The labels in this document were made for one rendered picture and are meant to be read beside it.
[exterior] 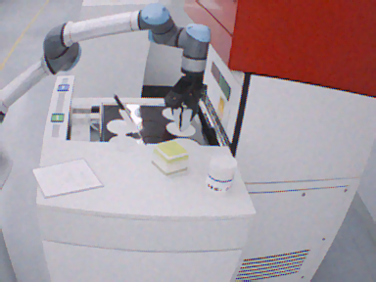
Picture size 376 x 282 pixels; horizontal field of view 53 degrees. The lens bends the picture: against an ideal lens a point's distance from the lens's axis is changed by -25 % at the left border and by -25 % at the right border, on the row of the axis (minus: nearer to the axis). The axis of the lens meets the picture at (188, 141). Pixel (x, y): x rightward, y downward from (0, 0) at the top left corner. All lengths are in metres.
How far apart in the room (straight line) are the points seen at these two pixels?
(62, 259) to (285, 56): 0.97
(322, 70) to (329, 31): 0.16
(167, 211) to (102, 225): 0.19
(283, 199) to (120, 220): 0.75
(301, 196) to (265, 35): 0.69
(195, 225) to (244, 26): 0.59
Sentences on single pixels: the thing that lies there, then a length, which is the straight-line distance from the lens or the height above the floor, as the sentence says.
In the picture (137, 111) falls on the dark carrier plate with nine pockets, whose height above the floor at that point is 0.90.
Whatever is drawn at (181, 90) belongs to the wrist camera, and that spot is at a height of 1.15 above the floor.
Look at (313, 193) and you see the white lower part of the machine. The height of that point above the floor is 0.76.
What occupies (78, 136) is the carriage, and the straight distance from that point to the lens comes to 1.65.
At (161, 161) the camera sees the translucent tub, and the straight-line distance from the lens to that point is 1.33.
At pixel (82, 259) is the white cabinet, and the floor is 0.75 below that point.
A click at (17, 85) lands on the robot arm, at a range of 1.62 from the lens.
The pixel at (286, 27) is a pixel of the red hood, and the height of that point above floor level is 1.41.
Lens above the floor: 1.72
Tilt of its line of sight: 30 degrees down
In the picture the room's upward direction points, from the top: 10 degrees clockwise
